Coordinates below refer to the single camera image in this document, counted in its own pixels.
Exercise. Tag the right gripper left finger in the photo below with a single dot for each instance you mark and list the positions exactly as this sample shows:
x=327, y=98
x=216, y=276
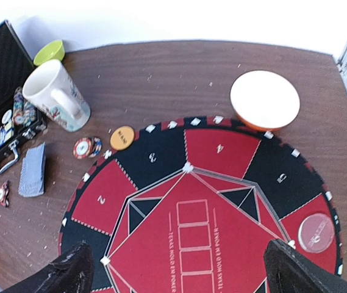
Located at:
x=72, y=271

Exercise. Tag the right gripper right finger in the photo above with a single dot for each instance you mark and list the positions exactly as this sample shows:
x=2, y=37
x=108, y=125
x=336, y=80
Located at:
x=289, y=271

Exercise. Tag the clear red round button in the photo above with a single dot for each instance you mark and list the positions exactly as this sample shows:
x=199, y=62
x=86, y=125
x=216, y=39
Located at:
x=316, y=233

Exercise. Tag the blue playing card deck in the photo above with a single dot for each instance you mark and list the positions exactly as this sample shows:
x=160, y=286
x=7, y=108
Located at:
x=32, y=178

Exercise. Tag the stack of poker chips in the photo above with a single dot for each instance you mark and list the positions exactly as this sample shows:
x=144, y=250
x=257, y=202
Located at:
x=87, y=147

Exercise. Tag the orange big blind button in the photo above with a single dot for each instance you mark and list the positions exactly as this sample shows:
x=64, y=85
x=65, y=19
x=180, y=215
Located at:
x=122, y=138

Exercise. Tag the red triangular chip holder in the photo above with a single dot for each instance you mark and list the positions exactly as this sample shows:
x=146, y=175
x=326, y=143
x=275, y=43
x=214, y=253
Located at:
x=4, y=194

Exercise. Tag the round red black poker mat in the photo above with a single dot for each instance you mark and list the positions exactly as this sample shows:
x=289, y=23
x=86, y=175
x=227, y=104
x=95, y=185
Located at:
x=191, y=206

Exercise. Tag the small card decks in case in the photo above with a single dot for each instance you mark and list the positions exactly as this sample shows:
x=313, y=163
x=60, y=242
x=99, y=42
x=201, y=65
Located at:
x=6, y=132

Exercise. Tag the left poker chip row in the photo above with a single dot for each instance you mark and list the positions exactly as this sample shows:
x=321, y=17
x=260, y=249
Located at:
x=18, y=107

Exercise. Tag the poker chip row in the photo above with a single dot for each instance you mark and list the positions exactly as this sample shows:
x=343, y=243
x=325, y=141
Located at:
x=29, y=113
x=18, y=107

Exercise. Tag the right poker chip row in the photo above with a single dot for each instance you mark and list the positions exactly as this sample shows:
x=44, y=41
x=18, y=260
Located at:
x=29, y=113

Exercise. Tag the black poker chip case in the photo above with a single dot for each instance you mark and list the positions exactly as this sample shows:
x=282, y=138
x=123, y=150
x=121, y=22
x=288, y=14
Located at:
x=15, y=66

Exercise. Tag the white dealer button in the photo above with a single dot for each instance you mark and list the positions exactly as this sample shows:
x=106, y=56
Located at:
x=7, y=117

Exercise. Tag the white orange bowl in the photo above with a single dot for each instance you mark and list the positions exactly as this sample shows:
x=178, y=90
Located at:
x=264, y=100

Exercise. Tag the white floral ceramic mug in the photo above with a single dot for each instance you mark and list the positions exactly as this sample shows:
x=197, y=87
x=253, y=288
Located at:
x=51, y=89

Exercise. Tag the green plastic bowl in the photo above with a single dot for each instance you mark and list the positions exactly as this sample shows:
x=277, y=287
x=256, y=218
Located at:
x=53, y=50

